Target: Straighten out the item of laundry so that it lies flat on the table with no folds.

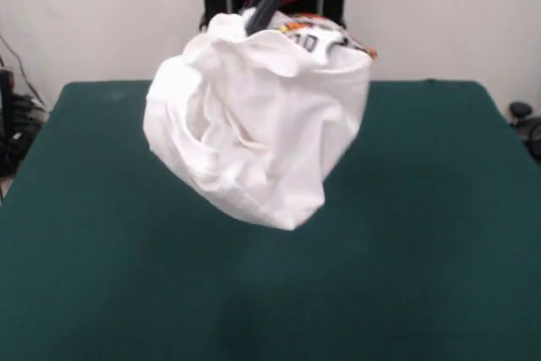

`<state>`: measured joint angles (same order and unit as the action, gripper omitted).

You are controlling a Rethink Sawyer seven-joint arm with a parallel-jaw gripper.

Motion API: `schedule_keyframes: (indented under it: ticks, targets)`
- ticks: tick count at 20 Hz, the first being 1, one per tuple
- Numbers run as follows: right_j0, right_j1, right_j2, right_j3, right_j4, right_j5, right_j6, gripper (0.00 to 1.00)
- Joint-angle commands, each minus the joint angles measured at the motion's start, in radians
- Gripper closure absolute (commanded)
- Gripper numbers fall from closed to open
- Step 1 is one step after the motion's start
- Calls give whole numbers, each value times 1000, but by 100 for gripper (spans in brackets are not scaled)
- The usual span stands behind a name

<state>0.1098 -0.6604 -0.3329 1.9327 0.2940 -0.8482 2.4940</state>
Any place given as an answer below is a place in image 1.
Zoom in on black office chair base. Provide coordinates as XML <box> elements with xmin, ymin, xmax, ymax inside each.
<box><xmin>508</xmin><ymin>101</ymin><xmax>541</xmax><ymax>155</ymax></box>

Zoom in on grey wall cables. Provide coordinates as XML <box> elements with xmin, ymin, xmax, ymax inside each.
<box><xmin>0</xmin><ymin>33</ymin><xmax>47</xmax><ymax>108</ymax></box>

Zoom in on white printed t-shirt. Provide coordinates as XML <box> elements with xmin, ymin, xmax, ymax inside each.
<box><xmin>142</xmin><ymin>11</ymin><xmax>380</xmax><ymax>232</ymax></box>

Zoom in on dark green tablecloth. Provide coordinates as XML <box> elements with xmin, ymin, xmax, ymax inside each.
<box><xmin>0</xmin><ymin>79</ymin><xmax>541</xmax><ymax>361</ymax></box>

